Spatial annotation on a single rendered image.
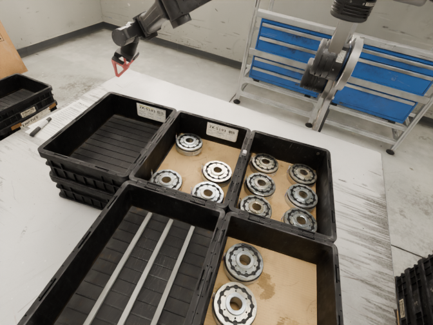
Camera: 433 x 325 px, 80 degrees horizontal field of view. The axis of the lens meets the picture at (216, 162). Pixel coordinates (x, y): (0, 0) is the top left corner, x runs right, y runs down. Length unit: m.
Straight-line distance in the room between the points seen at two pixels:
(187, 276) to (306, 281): 0.32
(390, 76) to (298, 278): 2.24
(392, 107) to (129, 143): 2.40
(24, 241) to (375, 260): 1.16
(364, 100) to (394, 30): 0.96
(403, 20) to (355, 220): 2.65
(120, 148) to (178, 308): 0.60
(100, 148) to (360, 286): 1.01
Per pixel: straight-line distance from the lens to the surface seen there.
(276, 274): 0.78
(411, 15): 3.53
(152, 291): 0.72
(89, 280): 0.76
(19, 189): 1.18
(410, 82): 2.81
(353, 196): 1.28
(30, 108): 1.94
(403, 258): 2.25
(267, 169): 0.96
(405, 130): 3.00
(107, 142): 1.07
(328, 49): 1.16
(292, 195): 0.91
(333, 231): 0.79
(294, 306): 0.76
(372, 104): 2.85
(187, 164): 0.96
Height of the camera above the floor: 1.50
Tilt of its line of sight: 43 degrees down
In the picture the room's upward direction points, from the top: 10 degrees clockwise
